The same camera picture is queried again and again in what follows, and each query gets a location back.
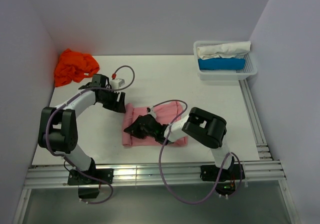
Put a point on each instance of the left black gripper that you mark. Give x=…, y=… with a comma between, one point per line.
x=117, y=106

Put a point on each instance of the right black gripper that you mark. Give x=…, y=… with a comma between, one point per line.
x=134, y=128

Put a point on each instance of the pink t shirt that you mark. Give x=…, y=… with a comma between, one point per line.
x=164, y=114

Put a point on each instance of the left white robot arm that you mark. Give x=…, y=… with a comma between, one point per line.
x=58, y=131

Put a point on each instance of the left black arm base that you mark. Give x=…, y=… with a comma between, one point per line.
x=89, y=182

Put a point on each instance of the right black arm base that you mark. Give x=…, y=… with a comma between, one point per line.
x=227, y=179

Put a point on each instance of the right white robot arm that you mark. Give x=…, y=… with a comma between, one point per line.
x=206, y=128

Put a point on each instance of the orange t shirt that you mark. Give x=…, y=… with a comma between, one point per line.
x=74, y=66

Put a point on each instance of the rolled blue t shirt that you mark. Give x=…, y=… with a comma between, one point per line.
x=230, y=64

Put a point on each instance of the rolled white t shirt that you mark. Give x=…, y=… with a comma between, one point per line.
x=225, y=50

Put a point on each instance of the white plastic basket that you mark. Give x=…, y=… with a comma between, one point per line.
x=249, y=69

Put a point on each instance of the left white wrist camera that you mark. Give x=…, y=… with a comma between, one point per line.
x=116, y=83

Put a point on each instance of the aluminium rail frame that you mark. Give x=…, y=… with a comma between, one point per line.
x=266, y=169

